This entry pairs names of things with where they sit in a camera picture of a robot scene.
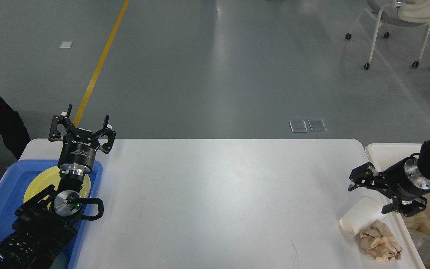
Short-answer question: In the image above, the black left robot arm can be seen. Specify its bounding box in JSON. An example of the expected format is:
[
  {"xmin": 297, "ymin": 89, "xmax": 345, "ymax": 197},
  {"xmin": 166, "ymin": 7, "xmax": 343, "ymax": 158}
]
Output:
[{"xmin": 0, "ymin": 106, "xmax": 116, "ymax": 269}]

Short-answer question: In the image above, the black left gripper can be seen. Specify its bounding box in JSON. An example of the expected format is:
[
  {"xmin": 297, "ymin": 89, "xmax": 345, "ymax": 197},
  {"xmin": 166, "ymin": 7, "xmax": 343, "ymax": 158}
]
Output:
[{"xmin": 49, "ymin": 104, "xmax": 117, "ymax": 176}]

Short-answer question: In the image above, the yellow plastic plate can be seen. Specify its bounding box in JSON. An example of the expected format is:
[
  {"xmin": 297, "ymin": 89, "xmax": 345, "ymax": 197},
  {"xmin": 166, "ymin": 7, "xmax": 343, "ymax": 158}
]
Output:
[{"xmin": 23, "ymin": 166, "xmax": 91, "ymax": 203}]

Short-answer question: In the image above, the white paper cup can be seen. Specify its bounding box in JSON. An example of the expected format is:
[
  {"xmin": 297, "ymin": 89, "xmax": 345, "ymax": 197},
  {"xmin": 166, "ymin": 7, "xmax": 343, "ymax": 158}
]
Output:
[{"xmin": 339, "ymin": 196, "xmax": 386, "ymax": 235}]

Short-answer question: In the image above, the brown paper in bin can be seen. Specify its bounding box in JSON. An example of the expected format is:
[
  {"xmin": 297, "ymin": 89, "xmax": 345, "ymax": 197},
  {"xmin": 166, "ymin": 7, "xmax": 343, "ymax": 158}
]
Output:
[{"xmin": 402, "ymin": 212, "xmax": 430, "ymax": 269}]

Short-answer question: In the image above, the foil tray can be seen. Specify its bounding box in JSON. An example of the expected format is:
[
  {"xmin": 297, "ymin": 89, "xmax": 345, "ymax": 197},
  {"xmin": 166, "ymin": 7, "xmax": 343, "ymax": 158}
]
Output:
[{"xmin": 408, "ymin": 229, "xmax": 430, "ymax": 264}]

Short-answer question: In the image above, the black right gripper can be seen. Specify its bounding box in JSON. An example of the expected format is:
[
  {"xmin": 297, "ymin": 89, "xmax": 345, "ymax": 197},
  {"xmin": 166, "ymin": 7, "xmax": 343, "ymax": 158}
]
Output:
[{"xmin": 348, "ymin": 157, "xmax": 430, "ymax": 217}]

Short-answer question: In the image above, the brown paper ball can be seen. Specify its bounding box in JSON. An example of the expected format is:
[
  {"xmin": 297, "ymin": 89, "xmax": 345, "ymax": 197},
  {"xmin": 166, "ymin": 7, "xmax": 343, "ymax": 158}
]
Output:
[{"xmin": 359, "ymin": 221, "xmax": 402, "ymax": 262}]

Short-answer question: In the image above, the blue plastic tray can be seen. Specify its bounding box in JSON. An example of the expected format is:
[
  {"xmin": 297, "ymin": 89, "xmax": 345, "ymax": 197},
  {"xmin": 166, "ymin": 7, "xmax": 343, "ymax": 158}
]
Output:
[{"xmin": 0, "ymin": 160, "xmax": 103, "ymax": 269}]

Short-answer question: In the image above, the white office chair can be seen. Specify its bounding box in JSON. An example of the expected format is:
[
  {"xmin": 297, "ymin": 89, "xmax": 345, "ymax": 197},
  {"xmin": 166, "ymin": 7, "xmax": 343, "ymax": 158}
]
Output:
[{"xmin": 345, "ymin": 0, "xmax": 430, "ymax": 70}]

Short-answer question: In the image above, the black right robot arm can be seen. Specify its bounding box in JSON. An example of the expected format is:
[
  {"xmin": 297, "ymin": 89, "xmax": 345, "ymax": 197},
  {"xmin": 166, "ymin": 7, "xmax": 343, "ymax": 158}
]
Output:
[{"xmin": 348, "ymin": 140, "xmax": 430, "ymax": 217}]

